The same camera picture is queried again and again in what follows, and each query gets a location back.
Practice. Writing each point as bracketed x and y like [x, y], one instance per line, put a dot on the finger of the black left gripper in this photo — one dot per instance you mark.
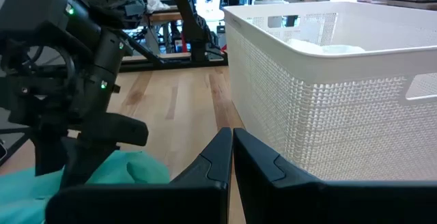
[49, 152]
[85, 162]

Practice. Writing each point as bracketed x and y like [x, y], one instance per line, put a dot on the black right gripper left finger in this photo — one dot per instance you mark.
[211, 183]

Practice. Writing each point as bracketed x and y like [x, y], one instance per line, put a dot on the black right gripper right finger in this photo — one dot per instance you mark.
[266, 186]

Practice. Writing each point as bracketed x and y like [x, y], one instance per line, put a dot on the teal garment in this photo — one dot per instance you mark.
[20, 200]

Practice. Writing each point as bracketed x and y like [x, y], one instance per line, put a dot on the white perforated plastic basket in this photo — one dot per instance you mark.
[341, 121]

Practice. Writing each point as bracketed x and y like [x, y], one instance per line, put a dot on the white garment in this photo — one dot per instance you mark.
[327, 48]

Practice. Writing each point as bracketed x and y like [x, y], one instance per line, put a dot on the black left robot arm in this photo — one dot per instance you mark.
[41, 12]

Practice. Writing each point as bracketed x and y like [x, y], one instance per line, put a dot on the wooden workbench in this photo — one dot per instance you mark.
[164, 16]

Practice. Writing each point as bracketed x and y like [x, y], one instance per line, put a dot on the crumpled white cloth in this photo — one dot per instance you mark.
[155, 2]

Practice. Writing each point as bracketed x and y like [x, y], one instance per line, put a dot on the black aluminium table frame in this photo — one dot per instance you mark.
[186, 19]

